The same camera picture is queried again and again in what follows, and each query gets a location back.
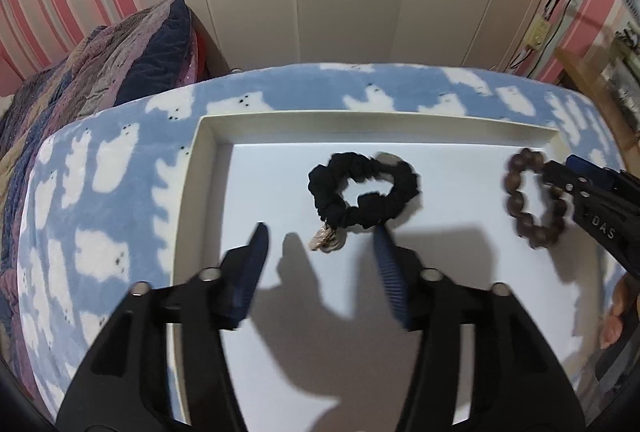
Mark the wall socket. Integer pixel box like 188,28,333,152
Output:
525,14,551,49

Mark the patchwork quilt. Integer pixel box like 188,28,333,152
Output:
0,0,198,313

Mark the black power cable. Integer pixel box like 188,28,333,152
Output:
510,0,596,74

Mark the blue blanket with white bears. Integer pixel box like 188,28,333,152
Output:
15,62,632,432

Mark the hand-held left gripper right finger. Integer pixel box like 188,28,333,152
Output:
372,223,586,432

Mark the white shallow tray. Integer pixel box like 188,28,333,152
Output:
170,111,623,432

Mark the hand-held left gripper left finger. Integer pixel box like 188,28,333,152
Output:
55,222,273,432

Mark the black scrunchie with charm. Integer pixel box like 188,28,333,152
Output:
307,151,421,254

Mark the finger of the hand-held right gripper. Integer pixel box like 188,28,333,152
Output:
567,155,617,191
542,161,590,214

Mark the person's right hand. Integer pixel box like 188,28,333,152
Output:
600,276,638,353

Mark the wooden desk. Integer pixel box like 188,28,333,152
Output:
554,46,640,178

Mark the clear bag of small parts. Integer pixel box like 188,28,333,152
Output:
602,59,640,133

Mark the dark wooden bead bracelet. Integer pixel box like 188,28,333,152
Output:
502,148,571,251

